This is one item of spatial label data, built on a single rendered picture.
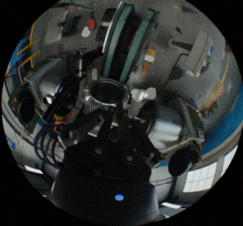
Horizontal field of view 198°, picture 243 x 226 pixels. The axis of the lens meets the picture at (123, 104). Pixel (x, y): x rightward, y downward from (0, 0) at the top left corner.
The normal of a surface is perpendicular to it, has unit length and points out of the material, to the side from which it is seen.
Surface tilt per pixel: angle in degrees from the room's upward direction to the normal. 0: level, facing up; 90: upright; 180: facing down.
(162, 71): 0
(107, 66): 0
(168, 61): 0
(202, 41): 55
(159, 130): 47
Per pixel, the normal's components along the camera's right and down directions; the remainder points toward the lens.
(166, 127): 0.15, -0.15
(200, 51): -0.87, 0.15
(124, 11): -0.18, 0.72
